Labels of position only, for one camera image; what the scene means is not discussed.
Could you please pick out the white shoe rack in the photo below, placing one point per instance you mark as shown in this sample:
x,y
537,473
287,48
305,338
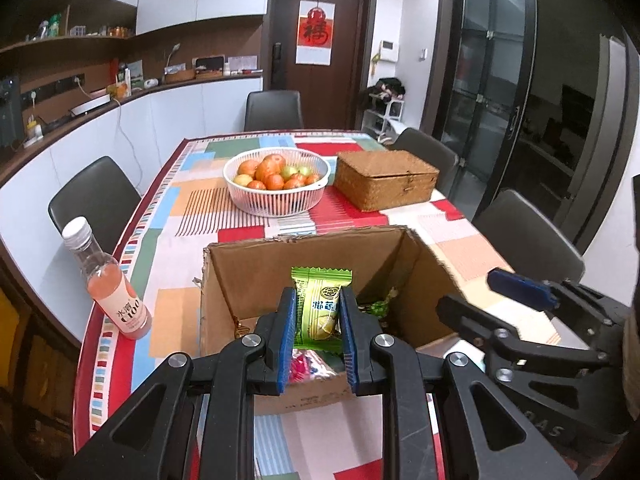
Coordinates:
x,y
382,122

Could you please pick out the pile of orange fruit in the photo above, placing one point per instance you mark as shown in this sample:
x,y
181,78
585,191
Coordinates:
x,y
272,180

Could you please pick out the brown wicker box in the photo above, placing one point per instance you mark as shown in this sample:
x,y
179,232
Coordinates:
x,y
390,190

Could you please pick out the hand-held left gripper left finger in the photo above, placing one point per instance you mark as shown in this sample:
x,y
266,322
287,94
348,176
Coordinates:
x,y
285,345

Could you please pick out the black wall appliance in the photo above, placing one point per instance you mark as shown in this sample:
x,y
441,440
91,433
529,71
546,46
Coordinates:
x,y
10,110

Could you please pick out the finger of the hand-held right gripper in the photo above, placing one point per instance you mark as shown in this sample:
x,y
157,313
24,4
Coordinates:
x,y
520,287
465,312

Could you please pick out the dark brown door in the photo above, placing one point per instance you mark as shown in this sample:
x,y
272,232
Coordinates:
x,y
285,20

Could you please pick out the red gold candy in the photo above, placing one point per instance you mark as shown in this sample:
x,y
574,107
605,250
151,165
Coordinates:
x,y
242,331

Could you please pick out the dark grey dining chair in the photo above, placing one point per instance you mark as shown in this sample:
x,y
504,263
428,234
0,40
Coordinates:
x,y
530,240
425,155
274,110
95,195

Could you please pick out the green snack packet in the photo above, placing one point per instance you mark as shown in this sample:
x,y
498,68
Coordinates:
x,y
320,305

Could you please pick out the white plastic fruit basket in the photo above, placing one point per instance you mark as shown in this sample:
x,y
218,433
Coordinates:
x,y
275,205

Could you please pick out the black framed glass door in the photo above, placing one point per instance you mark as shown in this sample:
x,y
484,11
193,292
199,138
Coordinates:
x,y
480,60

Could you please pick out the colourful patchwork tablecloth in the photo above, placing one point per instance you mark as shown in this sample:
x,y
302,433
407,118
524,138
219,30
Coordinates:
x,y
200,205

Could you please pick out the green candy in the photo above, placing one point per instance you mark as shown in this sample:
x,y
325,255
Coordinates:
x,y
380,306

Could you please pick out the pink drink bottle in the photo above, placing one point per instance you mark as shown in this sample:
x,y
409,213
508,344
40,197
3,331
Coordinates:
x,y
117,300

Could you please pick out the red and white wall calendar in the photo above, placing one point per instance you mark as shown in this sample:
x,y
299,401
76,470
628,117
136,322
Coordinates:
x,y
315,32

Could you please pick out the pink candy wrapper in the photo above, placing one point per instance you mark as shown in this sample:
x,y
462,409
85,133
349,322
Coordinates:
x,y
307,365

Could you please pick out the brown cardboard box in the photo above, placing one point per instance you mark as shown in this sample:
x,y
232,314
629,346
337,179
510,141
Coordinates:
x,y
225,285

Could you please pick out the white wall intercom panel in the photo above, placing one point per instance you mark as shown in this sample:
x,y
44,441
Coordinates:
x,y
388,51

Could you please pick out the dark bag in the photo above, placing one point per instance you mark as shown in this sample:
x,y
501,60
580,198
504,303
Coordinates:
x,y
387,89

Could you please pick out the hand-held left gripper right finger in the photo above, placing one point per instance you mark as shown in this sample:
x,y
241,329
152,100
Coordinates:
x,y
350,345

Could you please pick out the white flat tray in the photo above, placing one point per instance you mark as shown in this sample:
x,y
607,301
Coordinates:
x,y
90,106

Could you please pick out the white lower cabinet counter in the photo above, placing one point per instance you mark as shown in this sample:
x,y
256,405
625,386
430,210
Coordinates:
x,y
190,110

